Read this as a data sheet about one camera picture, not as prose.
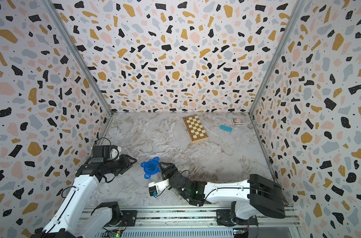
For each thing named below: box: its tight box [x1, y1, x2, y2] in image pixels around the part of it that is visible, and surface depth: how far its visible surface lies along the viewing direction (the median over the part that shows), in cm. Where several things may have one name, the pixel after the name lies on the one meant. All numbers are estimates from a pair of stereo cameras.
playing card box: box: [231, 118, 245, 126], surface depth 119 cm
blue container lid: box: [140, 156, 162, 180], surface depth 80 cm
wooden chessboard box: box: [182, 114, 209, 144], surface depth 111 cm
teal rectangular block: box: [219, 124, 234, 132], surface depth 115 cm
